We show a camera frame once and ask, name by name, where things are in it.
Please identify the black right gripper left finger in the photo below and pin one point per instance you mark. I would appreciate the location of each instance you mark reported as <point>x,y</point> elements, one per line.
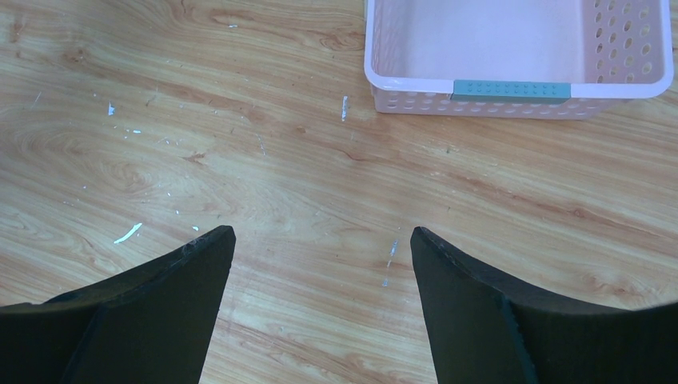
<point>150,324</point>

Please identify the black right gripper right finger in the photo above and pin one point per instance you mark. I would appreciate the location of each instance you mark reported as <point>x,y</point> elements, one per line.
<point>486,326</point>

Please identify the pink perforated plastic basket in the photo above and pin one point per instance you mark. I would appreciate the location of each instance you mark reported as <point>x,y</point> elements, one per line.
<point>516,59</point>

